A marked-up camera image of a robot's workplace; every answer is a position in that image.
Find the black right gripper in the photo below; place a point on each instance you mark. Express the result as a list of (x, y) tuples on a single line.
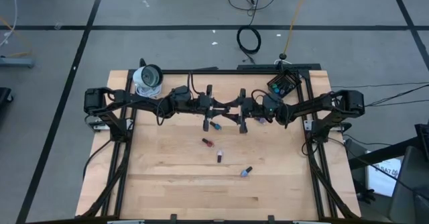
[(251, 107)]

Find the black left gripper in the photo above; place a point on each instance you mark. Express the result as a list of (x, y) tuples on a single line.
[(202, 104)]

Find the teal nail polish bottle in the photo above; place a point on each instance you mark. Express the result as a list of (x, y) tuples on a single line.
[(217, 127)]

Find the black marker with purple cap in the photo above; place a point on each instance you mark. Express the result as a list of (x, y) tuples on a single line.
[(259, 119)]

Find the red nail polish bottle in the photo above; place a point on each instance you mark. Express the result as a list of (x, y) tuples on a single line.
[(208, 143)]

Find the green nail polish bottle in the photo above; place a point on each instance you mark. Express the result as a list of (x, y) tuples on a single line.
[(274, 86)]

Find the pale pink nail polish bottle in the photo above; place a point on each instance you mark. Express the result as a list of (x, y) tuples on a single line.
[(219, 155)]

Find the lavender blue nail polish bottle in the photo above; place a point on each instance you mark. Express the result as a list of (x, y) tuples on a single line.
[(244, 173)]

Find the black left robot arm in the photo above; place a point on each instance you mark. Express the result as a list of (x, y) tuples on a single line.
[(140, 100)]

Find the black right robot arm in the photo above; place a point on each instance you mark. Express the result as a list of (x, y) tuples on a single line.
[(311, 106)]

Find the black mounting plate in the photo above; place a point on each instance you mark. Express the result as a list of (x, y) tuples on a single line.
[(258, 66)]

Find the black plastic lattice basket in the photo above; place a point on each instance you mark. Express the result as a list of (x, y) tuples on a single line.
[(294, 82)]

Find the black table clamp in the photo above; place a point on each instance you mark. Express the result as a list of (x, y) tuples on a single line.
[(173, 218), (271, 219)]

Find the white light bar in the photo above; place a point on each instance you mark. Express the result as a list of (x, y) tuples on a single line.
[(125, 222), (306, 222)]

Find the black stand beam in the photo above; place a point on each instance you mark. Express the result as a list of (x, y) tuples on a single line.
[(378, 155)]

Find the white printed sheet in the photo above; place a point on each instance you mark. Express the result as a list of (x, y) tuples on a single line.
[(382, 180)]

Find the black monitor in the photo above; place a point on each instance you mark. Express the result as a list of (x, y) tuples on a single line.
[(423, 140)]

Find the grey office chair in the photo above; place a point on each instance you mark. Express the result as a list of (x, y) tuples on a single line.
[(412, 190)]

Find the grey metal foot bar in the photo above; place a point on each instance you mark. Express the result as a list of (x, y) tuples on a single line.
[(16, 62)]

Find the black caster base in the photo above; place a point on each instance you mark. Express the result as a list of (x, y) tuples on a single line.
[(4, 96)]

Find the black aluminium table frame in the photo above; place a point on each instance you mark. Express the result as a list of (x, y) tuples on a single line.
[(218, 71)]

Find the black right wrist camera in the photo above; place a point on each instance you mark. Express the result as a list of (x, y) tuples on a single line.
[(271, 102)]

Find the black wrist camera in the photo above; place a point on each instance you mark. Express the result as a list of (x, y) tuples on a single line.
[(271, 102), (181, 93)]

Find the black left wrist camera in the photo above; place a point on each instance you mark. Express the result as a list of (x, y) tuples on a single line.
[(181, 93)]

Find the silver arm base bracket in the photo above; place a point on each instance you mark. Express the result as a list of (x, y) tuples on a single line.
[(98, 125), (307, 125)]

